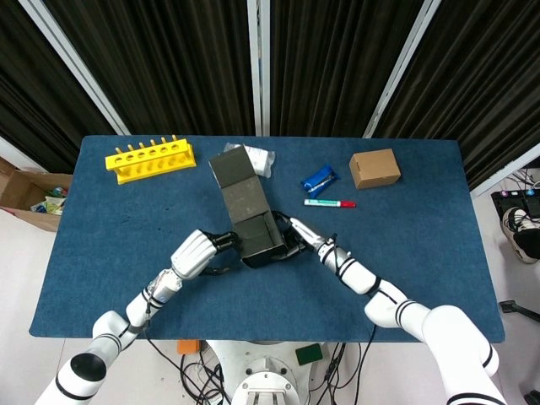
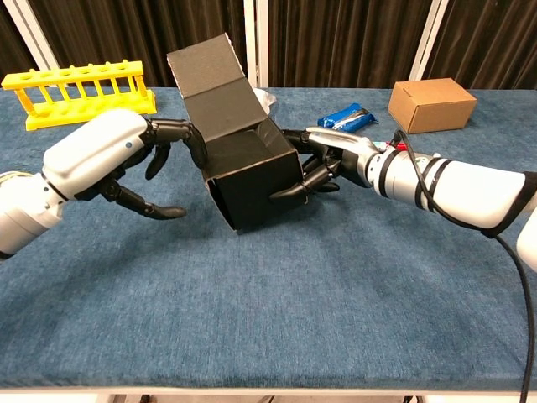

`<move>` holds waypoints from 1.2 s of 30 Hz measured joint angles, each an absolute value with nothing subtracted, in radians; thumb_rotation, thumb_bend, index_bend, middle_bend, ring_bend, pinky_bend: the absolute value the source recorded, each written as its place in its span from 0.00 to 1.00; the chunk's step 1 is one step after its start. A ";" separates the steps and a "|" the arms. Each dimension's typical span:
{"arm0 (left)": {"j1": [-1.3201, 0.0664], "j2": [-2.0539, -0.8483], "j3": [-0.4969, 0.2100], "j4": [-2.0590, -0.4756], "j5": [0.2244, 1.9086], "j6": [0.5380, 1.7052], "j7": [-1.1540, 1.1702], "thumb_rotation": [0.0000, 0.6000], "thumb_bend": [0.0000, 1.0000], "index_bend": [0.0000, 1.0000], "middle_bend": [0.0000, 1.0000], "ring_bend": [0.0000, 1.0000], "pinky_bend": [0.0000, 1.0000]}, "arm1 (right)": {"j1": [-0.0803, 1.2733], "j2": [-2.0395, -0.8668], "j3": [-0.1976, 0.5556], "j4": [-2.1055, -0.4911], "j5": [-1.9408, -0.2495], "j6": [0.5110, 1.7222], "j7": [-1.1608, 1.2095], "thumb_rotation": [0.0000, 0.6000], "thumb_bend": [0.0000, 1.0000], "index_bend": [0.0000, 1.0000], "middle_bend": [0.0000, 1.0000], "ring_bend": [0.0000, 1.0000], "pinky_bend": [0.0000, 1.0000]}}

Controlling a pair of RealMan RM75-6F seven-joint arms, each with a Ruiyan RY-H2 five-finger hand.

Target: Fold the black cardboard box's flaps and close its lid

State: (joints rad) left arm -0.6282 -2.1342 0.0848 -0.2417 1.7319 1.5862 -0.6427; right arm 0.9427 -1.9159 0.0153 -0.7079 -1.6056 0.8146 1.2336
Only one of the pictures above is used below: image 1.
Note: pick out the black white robot left hand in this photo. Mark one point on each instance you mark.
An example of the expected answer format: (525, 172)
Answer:
(192, 253)

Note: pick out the black silver robot right hand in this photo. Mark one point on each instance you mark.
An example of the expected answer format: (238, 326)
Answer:
(306, 236)

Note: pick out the black cardboard folding box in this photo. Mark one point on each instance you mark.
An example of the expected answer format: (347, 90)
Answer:
(242, 198)

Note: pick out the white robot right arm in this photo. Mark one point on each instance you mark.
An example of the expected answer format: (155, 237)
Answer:
(447, 333)

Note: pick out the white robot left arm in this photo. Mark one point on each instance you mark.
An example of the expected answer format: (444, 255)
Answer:
(109, 329)

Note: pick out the brown cardboard block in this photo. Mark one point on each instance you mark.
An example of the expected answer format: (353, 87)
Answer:
(375, 169)

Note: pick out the white marker red cap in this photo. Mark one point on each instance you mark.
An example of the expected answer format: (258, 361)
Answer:
(325, 203)

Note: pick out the blue fabric table mat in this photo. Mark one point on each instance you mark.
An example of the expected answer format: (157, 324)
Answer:
(126, 253)

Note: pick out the white plastic bag packet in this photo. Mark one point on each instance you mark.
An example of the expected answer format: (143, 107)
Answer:
(261, 158)

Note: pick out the orange button block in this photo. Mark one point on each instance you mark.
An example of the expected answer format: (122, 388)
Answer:
(188, 346)

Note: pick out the yellow test tube rack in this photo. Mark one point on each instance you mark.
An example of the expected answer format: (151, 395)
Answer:
(147, 162)

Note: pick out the green button block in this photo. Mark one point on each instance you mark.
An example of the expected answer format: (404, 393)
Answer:
(309, 354)

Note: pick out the white robot torso base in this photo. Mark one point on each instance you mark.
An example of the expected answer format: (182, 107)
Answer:
(266, 371)

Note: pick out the open brown carton with packets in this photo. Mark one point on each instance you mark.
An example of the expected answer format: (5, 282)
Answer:
(21, 185)

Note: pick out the dark brown curtain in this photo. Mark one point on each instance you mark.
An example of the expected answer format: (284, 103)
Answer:
(190, 63)

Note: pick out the black white sneaker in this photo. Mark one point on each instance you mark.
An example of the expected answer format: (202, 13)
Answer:
(523, 236)

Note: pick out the black stand leg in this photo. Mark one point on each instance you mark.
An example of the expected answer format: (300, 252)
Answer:
(519, 310)

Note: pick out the white metal frame post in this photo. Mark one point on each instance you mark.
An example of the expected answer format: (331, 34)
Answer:
(396, 63)
(17, 156)
(258, 63)
(506, 169)
(76, 63)

